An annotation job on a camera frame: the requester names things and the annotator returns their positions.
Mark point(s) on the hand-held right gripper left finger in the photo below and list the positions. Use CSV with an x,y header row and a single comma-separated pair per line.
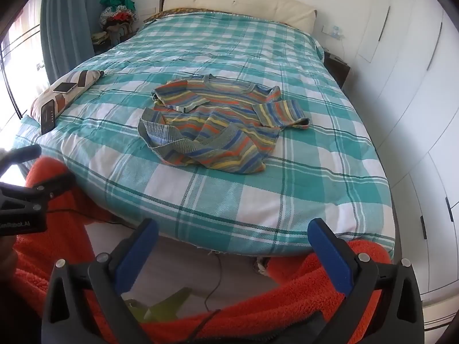
x,y
136,254

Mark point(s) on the brown geometric pattern pillow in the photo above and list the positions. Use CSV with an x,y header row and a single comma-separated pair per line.
x,y
84,79

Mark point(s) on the wall socket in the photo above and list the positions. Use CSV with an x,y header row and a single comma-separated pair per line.
x,y
335,31

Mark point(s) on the orange fleece robe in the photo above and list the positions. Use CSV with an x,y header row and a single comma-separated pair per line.
x,y
304,294

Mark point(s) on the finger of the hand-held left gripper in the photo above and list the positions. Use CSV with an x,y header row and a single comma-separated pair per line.
x,y
53,184
21,154

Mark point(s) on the cream pillow at headboard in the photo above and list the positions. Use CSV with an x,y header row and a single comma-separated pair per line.
x,y
251,7

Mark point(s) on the dark wooden nightstand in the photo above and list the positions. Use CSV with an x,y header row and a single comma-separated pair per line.
x,y
337,68

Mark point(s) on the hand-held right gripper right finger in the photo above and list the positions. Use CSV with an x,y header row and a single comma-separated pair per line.
x,y
331,258

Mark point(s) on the white smartphone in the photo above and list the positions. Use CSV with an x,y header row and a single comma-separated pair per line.
x,y
65,87

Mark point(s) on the blue curtain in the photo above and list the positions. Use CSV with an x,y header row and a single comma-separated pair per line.
x,y
64,25

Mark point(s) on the black tablet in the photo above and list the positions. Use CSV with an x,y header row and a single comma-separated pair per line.
x,y
48,116

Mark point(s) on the white wardrobe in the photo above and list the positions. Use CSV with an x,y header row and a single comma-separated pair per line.
x,y
412,96

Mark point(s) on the teal plaid blanket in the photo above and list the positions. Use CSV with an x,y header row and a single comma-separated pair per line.
x,y
269,200

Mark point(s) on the window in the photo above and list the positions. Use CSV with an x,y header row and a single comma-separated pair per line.
x,y
18,64

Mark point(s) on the pile of clothes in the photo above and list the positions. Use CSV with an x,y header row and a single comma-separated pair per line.
x,y
116,18

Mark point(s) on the green object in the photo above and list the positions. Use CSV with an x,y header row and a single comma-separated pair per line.
x,y
161,302

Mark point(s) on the striped knit sweater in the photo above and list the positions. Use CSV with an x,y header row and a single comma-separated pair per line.
x,y
222,125

